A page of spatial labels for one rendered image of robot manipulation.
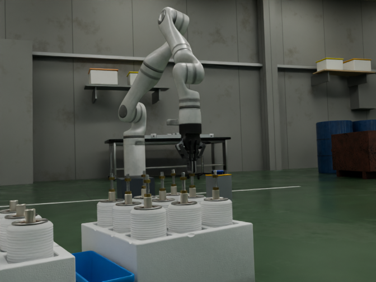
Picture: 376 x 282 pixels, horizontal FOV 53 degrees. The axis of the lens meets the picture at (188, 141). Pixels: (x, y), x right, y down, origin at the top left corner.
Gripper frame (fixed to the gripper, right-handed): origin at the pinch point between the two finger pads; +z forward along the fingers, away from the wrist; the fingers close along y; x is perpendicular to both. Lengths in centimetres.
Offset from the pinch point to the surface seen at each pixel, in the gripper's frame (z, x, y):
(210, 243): 20.4, -17.7, -12.3
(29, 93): -121, 576, 193
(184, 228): 15.9, -12.8, -17.2
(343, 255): 35, -29, 49
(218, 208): 12.1, -15.3, -5.3
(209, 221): 15.8, -12.8, -6.7
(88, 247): 23.6, 18.7, -28.2
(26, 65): -174, 587, 192
